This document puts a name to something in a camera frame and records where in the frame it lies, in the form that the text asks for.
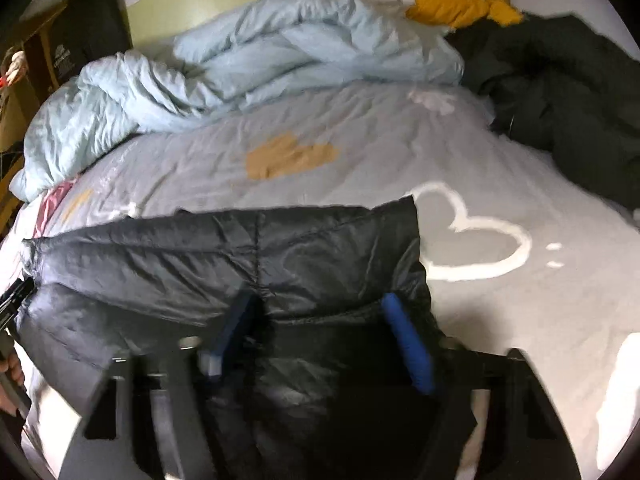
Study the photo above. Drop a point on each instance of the pink cloth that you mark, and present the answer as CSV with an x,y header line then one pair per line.
x,y
52,200

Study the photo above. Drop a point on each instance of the light blue duvet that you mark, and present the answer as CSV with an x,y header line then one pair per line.
x,y
280,50

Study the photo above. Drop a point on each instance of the plush toy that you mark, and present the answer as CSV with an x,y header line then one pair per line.
x,y
15,65

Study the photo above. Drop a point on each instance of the dark green coat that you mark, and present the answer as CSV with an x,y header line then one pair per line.
x,y
560,85

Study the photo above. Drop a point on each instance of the yellow pillow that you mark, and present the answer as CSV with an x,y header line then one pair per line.
x,y
450,5

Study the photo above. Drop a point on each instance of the brown cardboard box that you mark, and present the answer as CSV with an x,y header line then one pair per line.
x,y
15,120

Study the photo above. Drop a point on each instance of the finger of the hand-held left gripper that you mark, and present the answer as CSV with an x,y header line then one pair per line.
x,y
17,297

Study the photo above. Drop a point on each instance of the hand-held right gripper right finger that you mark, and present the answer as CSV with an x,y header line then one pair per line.
x,y
407,340

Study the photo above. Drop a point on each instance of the person's left hand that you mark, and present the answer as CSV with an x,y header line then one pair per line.
x,y
14,370

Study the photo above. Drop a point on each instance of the black hanging bag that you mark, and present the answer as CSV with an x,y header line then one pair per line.
x,y
85,35

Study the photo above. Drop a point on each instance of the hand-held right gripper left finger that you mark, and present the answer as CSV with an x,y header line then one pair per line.
x,y
232,327

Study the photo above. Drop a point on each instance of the black puffer jacket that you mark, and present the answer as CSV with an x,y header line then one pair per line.
x,y
310,255

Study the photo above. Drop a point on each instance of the grey heart-print bed sheet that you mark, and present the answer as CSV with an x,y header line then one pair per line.
x,y
500,310

